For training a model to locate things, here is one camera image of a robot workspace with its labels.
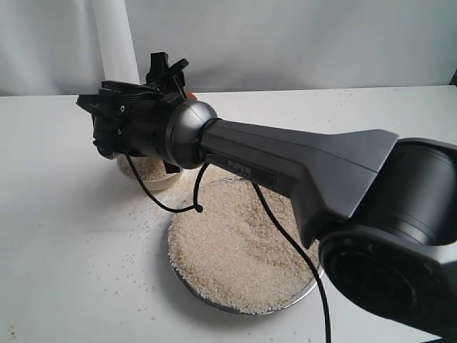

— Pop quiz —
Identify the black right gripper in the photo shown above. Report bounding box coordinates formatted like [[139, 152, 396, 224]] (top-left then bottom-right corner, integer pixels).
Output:
[[76, 52, 189, 174]]

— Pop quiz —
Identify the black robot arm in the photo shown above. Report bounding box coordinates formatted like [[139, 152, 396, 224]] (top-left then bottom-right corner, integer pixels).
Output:
[[77, 52, 456, 342]]

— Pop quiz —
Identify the cream ceramic rice bowl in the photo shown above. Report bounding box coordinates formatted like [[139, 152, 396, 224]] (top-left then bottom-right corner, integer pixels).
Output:
[[116, 155, 183, 192]]

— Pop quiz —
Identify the round metal rice tray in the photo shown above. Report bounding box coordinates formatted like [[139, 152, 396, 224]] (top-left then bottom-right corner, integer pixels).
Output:
[[168, 178, 316, 315]]

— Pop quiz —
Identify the white rolled backdrop tube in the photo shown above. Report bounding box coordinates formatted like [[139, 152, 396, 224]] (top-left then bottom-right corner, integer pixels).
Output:
[[89, 0, 141, 91]]

